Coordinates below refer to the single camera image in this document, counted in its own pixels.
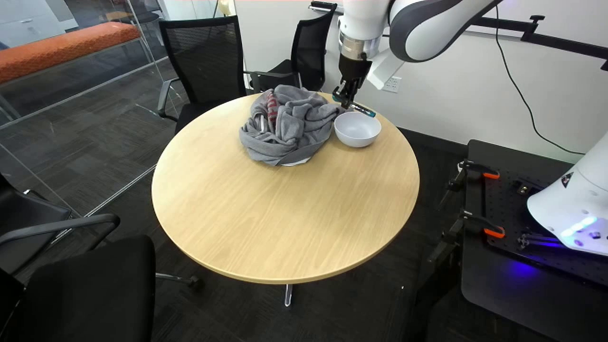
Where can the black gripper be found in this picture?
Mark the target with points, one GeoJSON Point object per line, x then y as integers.
{"type": "Point", "coordinates": [355, 69]}

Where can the chrome table base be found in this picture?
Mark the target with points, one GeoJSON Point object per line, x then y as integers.
{"type": "Point", "coordinates": [288, 297]}

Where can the black mesh office chair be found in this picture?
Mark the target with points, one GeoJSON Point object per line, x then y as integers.
{"type": "Point", "coordinates": [203, 58]}
{"type": "Point", "coordinates": [58, 225]}
{"type": "Point", "coordinates": [315, 50]}
{"type": "Point", "coordinates": [89, 292]}

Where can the orange bench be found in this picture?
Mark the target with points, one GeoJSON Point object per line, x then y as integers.
{"type": "Point", "coordinates": [64, 50]}

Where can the white bowl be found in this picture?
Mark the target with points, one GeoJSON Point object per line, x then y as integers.
{"type": "Point", "coordinates": [358, 130]}

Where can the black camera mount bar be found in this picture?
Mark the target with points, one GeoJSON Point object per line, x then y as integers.
{"type": "Point", "coordinates": [571, 49]}

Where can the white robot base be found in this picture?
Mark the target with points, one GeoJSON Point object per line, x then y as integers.
{"type": "Point", "coordinates": [571, 202]}

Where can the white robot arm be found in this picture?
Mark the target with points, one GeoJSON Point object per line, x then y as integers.
{"type": "Point", "coordinates": [438, 26]}

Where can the teal capped marker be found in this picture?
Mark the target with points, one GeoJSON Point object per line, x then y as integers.
{"type": "Point", "coordinates": [366, 111]}

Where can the metal base mounting bracket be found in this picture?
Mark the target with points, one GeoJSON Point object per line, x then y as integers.
{"type": "Point", "coordinates": [539, 240]}

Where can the grey sweater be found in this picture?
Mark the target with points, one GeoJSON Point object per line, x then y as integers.
{"type": "Point", "coordinates": [286, 126]}

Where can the black wall rail piece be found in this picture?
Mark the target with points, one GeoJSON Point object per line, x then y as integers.
{"type": "Point", "coordinates": [324, 7]}

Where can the black mounting table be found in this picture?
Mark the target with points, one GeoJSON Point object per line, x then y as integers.
{"type": "Point", "coordinates": [507, 278]}

